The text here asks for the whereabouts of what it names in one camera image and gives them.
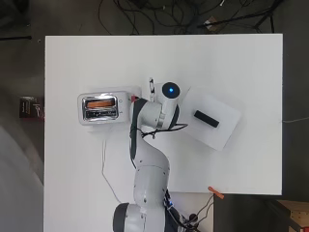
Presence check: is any orange clamp handle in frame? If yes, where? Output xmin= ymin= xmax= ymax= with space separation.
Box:
xmin=207 ymin=186 xmax=225 ymax=200

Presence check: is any black block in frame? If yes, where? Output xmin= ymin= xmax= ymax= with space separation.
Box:
xmin=193 ymin=109 xmax=221 ymax=129

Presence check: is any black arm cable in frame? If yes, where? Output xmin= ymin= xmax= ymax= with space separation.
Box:
xmin=129 ymin=122 xmax=189 ymax=140

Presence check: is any steel toaster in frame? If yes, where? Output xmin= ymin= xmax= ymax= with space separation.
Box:
xmin=76 ymin=91 xmax=138 ymax=127

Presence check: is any dark red box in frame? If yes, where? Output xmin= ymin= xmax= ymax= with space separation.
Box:
xmin=18 ymin=96 xmax=45 ymax=120

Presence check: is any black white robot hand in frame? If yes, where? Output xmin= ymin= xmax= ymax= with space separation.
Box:
xmin=148 ymin=76 xmax=156 ymax=102

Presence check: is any thin white cable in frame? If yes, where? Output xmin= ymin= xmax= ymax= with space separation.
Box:
xmin=282 ymin=116 xmax=309 ymax=124

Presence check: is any white toaster power cord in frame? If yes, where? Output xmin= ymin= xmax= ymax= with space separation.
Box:
xmin=100 ymin=138 xmax=123 ymax=205

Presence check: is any black floor cable tangle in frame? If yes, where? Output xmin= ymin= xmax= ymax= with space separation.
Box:
xmin=98 ymin=0 xmax=233 ymax=36

